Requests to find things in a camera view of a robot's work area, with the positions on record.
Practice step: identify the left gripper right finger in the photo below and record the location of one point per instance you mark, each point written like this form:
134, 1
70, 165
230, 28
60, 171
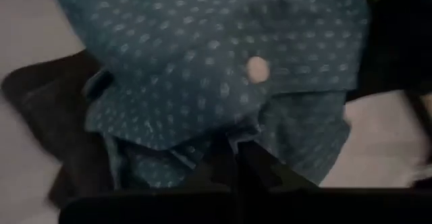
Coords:
263, 173

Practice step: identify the teal patterned button shirt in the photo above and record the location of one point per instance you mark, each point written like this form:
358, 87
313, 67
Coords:
202, 48

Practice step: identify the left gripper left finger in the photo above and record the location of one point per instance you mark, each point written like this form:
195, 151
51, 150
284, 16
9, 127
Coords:
222, 170

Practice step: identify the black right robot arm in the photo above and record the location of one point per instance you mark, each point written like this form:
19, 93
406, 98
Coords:
398, 31

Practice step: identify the dark grey trousers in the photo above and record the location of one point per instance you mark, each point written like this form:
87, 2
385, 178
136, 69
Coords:
50, 109

